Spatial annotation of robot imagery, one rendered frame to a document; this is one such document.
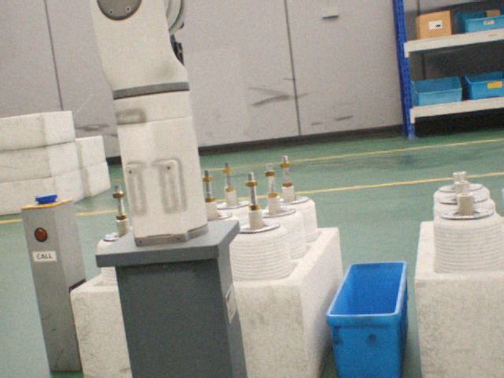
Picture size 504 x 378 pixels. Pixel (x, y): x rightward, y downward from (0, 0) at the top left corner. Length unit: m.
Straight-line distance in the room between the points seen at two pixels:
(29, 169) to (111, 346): 2.74
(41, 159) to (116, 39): 3.00
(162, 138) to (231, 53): 5.64
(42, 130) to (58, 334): 2.53
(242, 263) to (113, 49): 0.41
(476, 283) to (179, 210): 0.42
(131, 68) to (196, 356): 0.34
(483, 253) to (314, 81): 5.37
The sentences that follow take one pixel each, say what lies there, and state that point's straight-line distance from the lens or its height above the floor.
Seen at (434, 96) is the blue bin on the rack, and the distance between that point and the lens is 5.58.
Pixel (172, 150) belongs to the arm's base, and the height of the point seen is 0.41.
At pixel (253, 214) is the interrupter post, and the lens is 1.01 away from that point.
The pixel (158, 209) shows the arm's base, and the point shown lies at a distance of 0.74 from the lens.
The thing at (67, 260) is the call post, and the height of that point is 0.21.
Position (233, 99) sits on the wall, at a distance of 6.36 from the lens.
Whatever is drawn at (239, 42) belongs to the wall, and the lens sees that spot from 6.36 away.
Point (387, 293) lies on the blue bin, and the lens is 1.27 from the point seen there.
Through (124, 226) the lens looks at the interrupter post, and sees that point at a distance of 1.10.
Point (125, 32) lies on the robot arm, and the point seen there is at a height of 0.54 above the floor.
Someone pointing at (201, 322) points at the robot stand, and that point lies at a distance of 0.75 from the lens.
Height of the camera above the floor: 0.45
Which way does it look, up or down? 8 degrees down
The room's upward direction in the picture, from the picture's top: 7 degrees counter-clockwise
